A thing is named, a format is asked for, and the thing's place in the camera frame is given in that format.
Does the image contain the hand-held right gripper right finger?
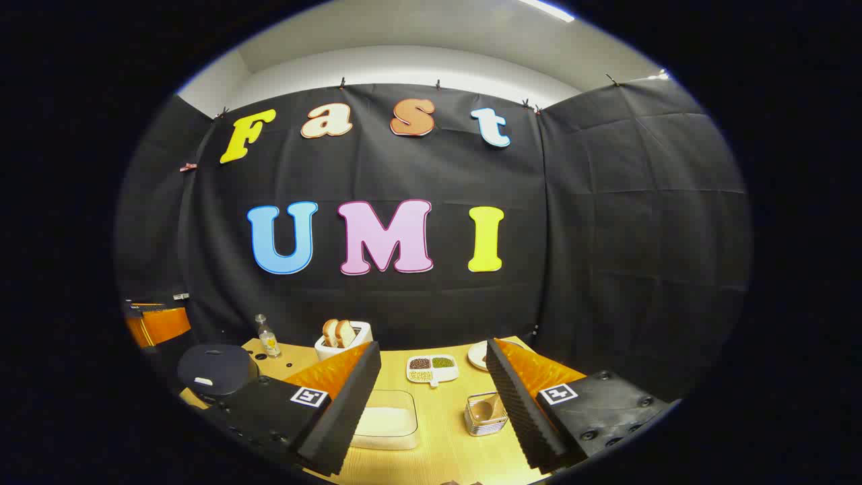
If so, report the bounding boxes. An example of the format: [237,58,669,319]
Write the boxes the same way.
[485,338,677,474]

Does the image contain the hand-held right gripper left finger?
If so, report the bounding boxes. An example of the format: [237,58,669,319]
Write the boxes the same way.
[195,340,383,478]

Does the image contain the white toaster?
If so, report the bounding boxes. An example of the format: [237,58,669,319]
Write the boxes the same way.
[314,321,373,361]

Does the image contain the white divided grain dish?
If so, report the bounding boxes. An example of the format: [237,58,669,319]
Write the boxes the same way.
[406,354,460,388]

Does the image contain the clear container of white rice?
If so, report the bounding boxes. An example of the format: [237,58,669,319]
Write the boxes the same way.
[350,389,420,451]

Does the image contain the small white round plate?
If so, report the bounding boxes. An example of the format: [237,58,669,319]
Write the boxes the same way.
[467,340,506,371]

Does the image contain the black backdrop cloth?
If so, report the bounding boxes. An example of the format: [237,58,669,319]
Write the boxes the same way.
[114,77,752,405]

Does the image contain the small clear glass bottle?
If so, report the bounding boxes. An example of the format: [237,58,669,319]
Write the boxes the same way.
[255,314,282,359]

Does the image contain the dark navy rice cooker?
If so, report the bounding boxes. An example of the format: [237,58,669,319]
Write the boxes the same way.
[177,344,260,403]

